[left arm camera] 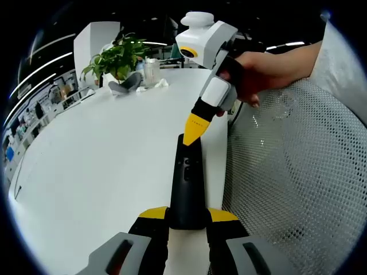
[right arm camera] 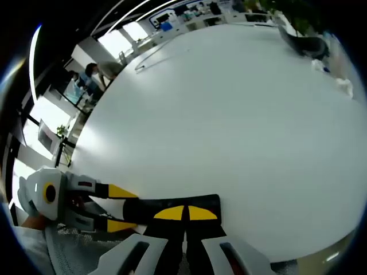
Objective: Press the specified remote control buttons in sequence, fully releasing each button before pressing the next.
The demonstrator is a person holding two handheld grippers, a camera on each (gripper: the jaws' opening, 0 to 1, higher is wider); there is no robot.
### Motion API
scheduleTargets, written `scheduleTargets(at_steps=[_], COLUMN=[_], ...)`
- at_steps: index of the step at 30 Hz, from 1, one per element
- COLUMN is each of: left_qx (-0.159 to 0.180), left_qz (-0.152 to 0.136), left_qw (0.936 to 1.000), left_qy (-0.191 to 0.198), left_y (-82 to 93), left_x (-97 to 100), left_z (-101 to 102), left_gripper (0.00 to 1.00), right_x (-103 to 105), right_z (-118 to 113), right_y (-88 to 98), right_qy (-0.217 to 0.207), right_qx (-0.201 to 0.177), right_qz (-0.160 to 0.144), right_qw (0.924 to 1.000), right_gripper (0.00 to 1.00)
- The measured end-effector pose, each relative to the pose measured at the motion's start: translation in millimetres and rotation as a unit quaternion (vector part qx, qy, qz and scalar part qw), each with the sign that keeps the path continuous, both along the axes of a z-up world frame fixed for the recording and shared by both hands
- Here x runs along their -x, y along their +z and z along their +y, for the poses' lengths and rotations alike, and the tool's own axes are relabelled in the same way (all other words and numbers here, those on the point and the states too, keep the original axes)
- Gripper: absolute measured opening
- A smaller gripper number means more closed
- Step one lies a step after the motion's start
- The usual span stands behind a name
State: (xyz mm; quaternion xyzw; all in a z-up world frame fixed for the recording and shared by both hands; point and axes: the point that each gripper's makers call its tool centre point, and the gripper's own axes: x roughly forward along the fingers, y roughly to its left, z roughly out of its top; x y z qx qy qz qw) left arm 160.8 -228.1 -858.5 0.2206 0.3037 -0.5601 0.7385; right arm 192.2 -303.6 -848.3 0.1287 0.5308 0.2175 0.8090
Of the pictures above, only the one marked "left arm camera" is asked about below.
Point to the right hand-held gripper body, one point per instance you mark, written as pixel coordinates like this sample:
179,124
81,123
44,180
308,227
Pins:
200,43

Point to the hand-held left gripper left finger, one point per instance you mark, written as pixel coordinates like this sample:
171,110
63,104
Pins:
152,237

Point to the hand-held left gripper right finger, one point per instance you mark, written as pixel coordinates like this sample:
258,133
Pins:
226,229

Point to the black remote control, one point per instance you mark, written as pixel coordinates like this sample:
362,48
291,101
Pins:
187,194

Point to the person's right hand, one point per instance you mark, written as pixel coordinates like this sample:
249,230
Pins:
258,74

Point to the crumpled white tissue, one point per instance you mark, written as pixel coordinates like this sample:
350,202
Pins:
141,89
162,83

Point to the grey mesh chair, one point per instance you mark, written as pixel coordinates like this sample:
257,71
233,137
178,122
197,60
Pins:
286,186

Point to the green potted plant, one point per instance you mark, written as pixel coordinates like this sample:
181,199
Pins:
117,57

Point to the dark headset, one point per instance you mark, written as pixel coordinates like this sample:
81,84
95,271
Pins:
126,83

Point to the person's white sleeve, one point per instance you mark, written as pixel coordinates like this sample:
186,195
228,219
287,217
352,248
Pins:
338,66

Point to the blue box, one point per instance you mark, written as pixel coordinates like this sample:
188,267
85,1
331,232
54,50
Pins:
9,154

